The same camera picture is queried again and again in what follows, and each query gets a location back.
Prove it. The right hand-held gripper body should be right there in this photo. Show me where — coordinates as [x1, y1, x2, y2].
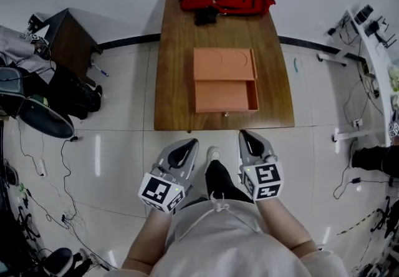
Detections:
[238, 130, 285, 202]

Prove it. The black cloth pouch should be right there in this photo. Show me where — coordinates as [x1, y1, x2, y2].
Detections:
[193, 7, 219, 27]

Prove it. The orange box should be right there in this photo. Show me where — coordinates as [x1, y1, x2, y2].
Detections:
[193, 47, 258, 82]

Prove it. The person's left forearm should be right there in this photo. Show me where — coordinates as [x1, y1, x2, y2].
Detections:
[121, 206, 176, 270]

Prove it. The black camera device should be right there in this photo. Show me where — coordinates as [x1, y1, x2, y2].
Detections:
[354, 4, 375, 25]

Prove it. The dark office chair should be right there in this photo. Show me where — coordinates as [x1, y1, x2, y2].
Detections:
[0, 66, 76, 140]

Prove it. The brown side table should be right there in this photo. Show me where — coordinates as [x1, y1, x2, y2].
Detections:
[33, 7, 104, 87]

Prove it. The person's white shoe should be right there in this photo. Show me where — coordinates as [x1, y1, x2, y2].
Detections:
[206, 145, 221, 165]

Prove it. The grey cloth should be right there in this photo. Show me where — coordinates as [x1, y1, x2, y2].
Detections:
[0, 25, 54, 84]

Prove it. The white desk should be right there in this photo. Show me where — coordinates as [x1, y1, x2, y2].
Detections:
[315, 8, 399, 146]

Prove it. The black bag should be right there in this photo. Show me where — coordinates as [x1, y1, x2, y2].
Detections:
[46, 62, 103, 121]

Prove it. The person's white shirt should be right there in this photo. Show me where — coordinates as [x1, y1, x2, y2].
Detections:
[102, 197, 347, 277]

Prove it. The person's black trouser leg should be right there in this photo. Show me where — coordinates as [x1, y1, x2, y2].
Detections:
[203, 159, 255, 205]

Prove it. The yellow and black tape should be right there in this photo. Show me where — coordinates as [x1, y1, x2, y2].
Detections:
[335, 209, 378, 236]

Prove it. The person's right forearm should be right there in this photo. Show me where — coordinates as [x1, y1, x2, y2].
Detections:
[254, 195, 319, 258]

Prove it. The blue and white pen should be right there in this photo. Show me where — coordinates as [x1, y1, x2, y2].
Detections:
[89, 61, 110, 78]

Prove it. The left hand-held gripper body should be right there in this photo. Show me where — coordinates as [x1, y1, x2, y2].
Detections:
[138, 138, 200, 215]

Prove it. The black stool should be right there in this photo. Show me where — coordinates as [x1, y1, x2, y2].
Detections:
[41, 247, 75, 277]

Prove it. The orange drawer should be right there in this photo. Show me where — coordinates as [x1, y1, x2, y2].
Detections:
[194, 78, 261, 118]

